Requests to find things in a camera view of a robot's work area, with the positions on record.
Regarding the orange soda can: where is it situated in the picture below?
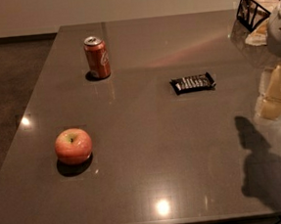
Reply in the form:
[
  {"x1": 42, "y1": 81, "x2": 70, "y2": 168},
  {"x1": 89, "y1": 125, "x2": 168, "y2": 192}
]
[{"x1": 83, "y1": 35, "x2": 111, "y2": 79}]

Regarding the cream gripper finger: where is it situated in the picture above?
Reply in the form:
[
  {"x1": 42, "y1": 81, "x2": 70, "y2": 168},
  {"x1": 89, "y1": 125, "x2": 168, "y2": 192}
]
[{"x1": 256, "y1": 63, "x2": 281, "y2": 120}]

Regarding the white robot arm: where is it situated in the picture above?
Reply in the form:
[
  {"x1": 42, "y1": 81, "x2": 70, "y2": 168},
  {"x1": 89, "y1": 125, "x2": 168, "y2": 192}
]
[{"x1": 256, "y1": 1, "x2": 281, "y2": 120}]

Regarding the black snack bar wrapper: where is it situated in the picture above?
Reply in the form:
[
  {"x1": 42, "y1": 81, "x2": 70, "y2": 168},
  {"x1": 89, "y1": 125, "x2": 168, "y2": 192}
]
[{"x1": 170, "y1": 72, "x2": 215, "y2": 95}]

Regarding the red yellow apple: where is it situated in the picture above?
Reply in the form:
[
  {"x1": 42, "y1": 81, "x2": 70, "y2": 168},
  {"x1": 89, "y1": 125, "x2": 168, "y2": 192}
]
[{"x1": 54, "y1": 128, "x2": 93, "y2": 165}]

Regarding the black wire basket with napkins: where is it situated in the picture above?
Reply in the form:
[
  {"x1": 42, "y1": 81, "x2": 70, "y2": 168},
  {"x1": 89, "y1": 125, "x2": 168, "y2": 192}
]
[{"x1": 236, "y1": 0, "x2": 281, "y2": 46}]

